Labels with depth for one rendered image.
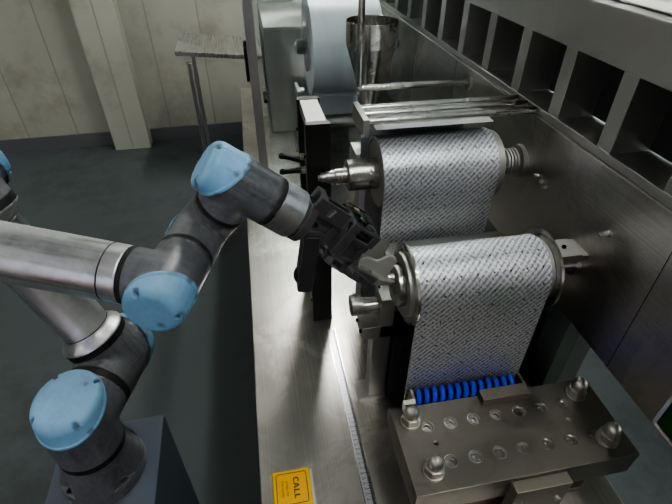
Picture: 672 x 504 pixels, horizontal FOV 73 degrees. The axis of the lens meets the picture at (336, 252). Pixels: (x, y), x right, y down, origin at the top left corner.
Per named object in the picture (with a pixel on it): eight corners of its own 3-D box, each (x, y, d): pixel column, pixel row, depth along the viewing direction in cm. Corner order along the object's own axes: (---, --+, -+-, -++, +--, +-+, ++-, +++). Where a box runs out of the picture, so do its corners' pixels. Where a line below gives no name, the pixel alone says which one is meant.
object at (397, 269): (385, 283, 85) (390, 254, 80) (396, 281, 85) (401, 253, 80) (396, 315, 80) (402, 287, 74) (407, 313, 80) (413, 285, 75)
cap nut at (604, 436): (590, 431, 82) (599, 417, 79) (609, 428, 82) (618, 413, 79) (603, 450, 79) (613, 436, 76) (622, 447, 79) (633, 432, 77)
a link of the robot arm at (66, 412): (38, 469, 79) (3, 426, 71) (80, 402, 90) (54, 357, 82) (104, 476, 78) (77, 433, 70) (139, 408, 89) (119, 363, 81)
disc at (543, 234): (506, 248, 93) (542, 212, 80) (509, 248, 93) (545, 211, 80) (531, 318, 87) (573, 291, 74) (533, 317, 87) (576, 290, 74)
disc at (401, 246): (387, 262, 90) (404, 226, 76) (390, 262, 90) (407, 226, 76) (404, 335, 84) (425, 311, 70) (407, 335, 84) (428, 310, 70)
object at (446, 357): (403, 398, 91) (413, 336, 80) (512, 381, 95) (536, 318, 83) (404, 400, 91) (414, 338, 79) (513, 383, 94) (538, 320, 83)
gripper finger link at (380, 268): (417, 274, 73) (375, 248, 69) (392, 298, 76) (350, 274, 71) (412, 263, 76) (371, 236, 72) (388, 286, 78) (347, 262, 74)
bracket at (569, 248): (542, 247, 84) (545, 238, 83) (570, 244, 85) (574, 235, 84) (557, 264, 80) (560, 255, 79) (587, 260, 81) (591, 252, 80)
